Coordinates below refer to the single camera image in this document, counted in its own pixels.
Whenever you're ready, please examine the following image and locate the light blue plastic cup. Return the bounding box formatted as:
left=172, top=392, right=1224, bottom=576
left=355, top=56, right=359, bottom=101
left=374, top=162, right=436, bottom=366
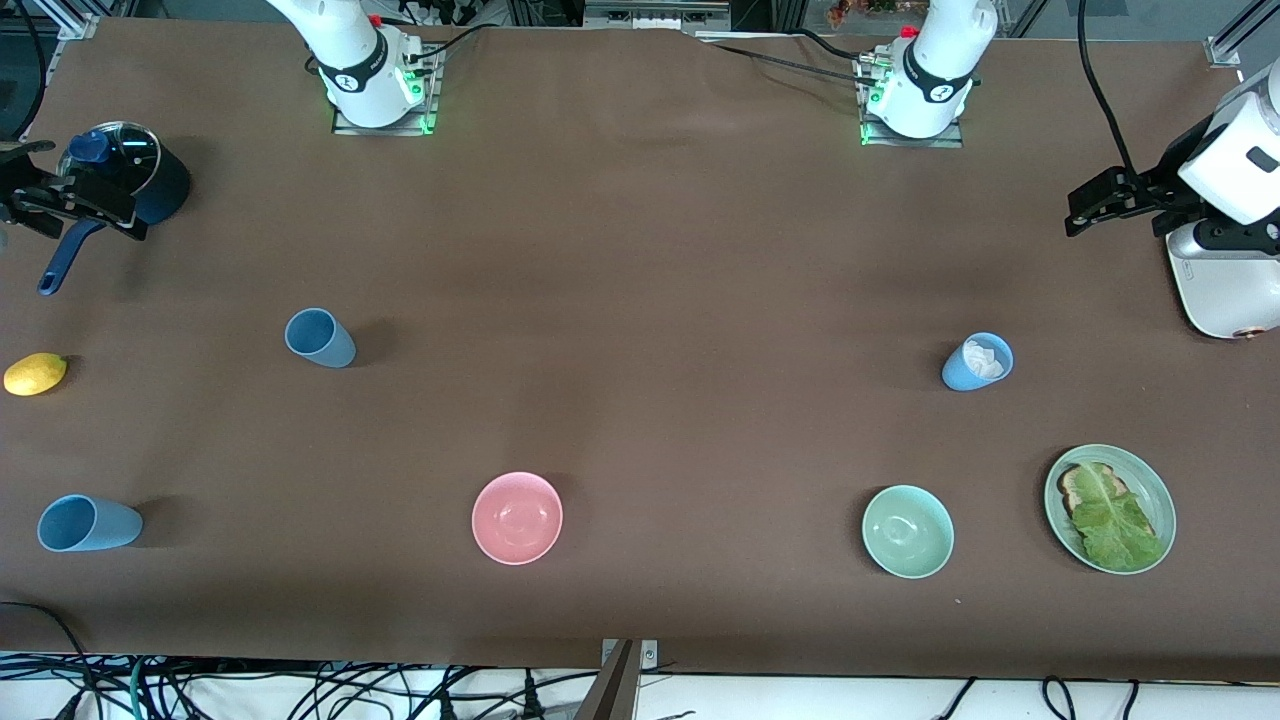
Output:
left=37, top=495, right=143, bottom=553
left=941, top=332, right=1014, bottom=392
left=285, top=308, right=357, bottom=369

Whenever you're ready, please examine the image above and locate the glass lid with blue knob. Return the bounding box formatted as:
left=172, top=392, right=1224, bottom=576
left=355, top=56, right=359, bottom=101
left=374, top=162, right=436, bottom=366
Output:
left=58, top=122, right=162, bottom=206

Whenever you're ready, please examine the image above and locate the dark blue saucepan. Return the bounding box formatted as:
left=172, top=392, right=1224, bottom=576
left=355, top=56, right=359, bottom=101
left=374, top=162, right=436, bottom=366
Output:
left=38, top=122, right=191, bottom=297

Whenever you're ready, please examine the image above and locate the white toaster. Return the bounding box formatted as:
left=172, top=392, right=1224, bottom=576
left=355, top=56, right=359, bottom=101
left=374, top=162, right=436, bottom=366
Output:
left=1167, top=220, right=1280, bottom=341

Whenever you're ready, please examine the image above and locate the yellow lemon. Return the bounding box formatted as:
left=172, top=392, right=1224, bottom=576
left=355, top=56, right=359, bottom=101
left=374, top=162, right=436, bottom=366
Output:
left=3, top=353, right=68, bottom=397

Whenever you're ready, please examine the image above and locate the brown bread slice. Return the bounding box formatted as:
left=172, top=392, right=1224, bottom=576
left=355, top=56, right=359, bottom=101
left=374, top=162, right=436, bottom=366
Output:
left=1057, top=462, right=1161, bottom=546

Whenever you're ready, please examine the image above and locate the pale green plate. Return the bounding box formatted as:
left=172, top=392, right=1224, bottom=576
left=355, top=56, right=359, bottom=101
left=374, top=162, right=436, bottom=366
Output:
left=1044, top=444, right=1177, bottom=575

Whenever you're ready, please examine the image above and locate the green lettuce leaf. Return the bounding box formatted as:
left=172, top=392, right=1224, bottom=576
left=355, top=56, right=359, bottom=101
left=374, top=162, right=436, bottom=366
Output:
left=1072, top=462, right=1166, bottom=573

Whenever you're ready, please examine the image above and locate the pale green bowl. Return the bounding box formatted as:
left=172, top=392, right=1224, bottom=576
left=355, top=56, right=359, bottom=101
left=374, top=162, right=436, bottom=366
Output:
left=862, top=485, right=955, bottom=580

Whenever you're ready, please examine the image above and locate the pink bowl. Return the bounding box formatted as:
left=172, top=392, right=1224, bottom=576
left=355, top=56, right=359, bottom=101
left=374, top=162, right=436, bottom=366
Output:
left=471, top=472, right=564, bottom=566

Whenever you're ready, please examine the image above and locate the dark metal bar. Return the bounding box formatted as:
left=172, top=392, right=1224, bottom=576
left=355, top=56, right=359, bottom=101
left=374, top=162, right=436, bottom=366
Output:
left=573, top=640, right=641, bottom=720

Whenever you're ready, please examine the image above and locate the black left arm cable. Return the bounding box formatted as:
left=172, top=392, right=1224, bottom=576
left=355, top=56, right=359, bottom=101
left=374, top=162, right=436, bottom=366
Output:
left=1077, top=0, right=1137, bottom=177

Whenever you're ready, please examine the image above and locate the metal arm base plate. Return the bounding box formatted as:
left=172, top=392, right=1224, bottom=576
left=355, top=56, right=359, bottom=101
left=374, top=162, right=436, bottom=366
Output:
left=332, top=45, right=441, bottom=136
left=858, top=55, right=966, bottom=149

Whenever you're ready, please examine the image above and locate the black base cable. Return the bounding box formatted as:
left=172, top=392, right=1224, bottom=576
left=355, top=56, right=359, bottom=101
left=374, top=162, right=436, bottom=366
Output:
left=698, top=36, right=867, bottom=83
left=405, top=20, right=491, bottom=67
left=785, top=26, right=869, bottom=67

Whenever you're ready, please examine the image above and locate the thick black cable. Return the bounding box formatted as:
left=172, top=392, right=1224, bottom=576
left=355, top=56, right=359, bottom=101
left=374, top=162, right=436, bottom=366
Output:
left=0, top=600, right=97, bottom=720

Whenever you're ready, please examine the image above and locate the silver frame block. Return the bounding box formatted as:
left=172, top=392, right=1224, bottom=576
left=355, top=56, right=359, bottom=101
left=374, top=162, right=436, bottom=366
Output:
left=585, top=0, right=731, bottom=31

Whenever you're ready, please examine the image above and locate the silver metal bracket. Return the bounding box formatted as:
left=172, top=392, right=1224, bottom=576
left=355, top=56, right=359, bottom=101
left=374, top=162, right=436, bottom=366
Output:
left=600, top=640, right=659, bottom=673

